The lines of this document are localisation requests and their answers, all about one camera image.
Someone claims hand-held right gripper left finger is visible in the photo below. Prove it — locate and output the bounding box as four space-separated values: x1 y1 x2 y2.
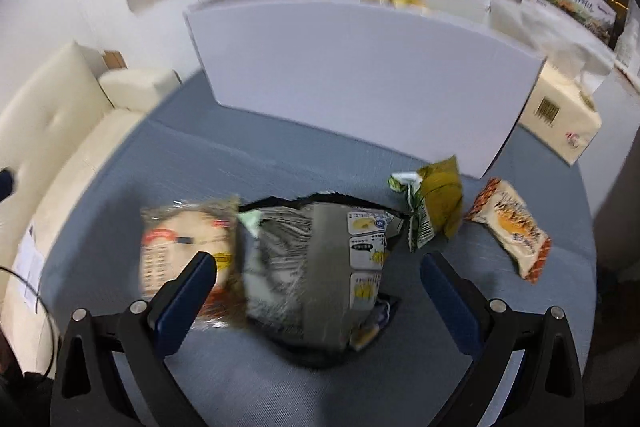
50 251 219 427

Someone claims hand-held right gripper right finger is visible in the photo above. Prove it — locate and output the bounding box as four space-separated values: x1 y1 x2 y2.
419 252 587 427

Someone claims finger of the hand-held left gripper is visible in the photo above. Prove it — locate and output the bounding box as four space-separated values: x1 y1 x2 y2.
0 168 17 204

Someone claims clear bread packet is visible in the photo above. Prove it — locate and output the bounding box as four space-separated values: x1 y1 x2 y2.
139 196 242 325

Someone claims orange corn snack packet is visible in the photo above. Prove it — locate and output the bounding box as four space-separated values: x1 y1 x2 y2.
464 178 552 284

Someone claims olive green snack packet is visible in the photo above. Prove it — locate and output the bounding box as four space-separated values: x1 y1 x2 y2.
389 155 464 254

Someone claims black snack packet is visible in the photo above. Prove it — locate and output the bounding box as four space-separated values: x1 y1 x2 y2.
237 191 405 369

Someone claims white cardboard box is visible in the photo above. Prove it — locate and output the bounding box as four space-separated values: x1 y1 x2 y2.
184 0 549 180

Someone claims white leather sofa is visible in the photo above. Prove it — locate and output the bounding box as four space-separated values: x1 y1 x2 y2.
0 41 182 375

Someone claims blue grey tablecloth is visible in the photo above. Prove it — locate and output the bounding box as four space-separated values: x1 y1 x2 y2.
47 69 600 427

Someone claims cream tissue pack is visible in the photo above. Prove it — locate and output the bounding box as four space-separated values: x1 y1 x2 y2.
516 61 604 166

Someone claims printed tissue box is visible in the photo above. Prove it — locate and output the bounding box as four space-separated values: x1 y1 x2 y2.
509 0 617 54

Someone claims black cable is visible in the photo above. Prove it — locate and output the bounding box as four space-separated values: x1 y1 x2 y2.
0 266 57 380

